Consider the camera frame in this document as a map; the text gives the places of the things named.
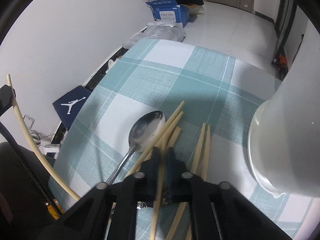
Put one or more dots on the teal plaid tablecloth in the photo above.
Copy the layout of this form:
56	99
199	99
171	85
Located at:
213	88

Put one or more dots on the grey plastic mailer bag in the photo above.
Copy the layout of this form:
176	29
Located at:
158	30

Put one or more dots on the black framed glass door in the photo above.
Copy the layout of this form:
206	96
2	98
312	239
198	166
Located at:
286	15

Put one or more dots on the metal spoon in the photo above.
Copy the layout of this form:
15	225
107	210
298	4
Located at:
140	136

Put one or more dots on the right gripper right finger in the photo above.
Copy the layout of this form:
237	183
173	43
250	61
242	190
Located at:
177	185

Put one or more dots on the white utensil holder cup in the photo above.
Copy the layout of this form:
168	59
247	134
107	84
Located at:
283	142

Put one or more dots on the blue facial tissue box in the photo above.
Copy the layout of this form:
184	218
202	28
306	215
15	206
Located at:
169	11

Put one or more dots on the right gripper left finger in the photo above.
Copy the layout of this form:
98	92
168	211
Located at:
151	169

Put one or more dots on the navy jordan shoe box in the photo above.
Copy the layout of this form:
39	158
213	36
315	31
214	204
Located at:
69	105

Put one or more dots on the wooden chopstick right pair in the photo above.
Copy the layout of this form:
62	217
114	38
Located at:
195	163

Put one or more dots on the orange black tool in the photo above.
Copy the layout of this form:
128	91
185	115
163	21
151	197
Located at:
280	62

